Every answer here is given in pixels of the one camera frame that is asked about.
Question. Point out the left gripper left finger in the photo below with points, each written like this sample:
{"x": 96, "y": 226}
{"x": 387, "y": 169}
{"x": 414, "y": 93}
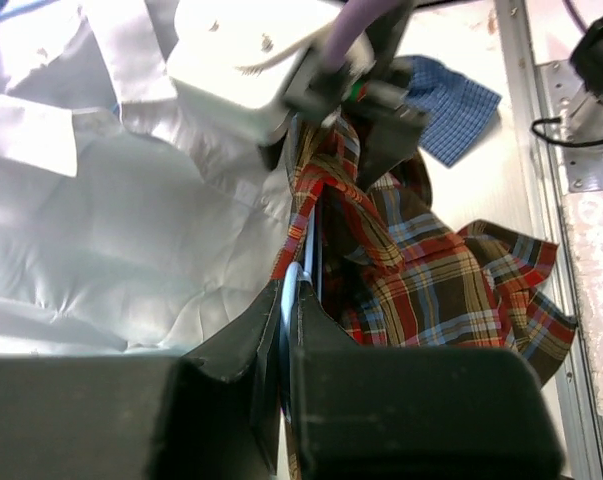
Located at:
{"x": 212, "y": 413}

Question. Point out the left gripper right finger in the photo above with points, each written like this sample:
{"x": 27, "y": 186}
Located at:
{"x": 362, "y": 412}

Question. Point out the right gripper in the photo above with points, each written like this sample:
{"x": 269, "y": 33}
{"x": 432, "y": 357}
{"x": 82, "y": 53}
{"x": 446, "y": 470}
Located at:
{"x": 356, "y": 70}

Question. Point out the red plaid shirt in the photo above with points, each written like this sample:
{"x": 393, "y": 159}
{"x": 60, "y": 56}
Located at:
{"x": 395, "y": 275}

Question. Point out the blue checked shirt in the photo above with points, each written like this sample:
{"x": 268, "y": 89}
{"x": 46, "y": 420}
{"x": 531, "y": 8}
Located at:
{"x": 460, "y": 109}

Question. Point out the white foam panel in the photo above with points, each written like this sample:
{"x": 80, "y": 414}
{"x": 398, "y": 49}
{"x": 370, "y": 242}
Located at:
{"x": 584, "y": 220}

